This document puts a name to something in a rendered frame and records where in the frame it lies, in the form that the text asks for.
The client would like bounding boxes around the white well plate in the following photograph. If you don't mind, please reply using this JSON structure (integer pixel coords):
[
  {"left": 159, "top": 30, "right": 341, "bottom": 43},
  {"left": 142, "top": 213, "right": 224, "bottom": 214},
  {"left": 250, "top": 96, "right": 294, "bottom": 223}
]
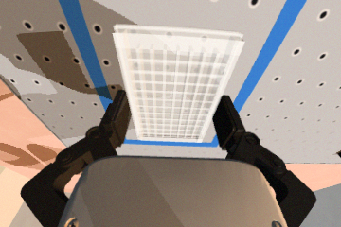
[{"left": 113, "top": 24, "right": 245, "bottom": 143}]

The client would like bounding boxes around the grey rectangular base plate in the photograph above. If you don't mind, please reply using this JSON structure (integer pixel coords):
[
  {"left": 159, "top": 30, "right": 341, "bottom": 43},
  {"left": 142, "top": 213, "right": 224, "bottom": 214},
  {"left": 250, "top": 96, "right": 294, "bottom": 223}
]
[{"left": 0, "top": 0, "right": 341, "bottom": 165}]

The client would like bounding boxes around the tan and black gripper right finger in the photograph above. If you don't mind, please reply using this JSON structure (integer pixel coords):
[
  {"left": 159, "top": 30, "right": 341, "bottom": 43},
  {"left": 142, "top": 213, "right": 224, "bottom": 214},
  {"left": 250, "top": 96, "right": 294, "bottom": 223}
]
[{"left": 212, "top": 96, "right": 316, "bottom": 227}]

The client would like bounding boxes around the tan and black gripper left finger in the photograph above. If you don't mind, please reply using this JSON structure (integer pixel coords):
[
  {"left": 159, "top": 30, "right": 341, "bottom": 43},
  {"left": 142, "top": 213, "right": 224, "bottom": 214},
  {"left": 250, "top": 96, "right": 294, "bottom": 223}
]
[{"left": 20, "top": 90, "right": 132, "bottom": 227}]

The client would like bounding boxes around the blue tape outline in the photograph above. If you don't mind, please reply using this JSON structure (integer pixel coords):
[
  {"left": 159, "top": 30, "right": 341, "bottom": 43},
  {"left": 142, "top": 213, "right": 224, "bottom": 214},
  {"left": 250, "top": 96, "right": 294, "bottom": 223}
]
[{"left": 59, "top": 0, "right": 307, "bottom": 147}]

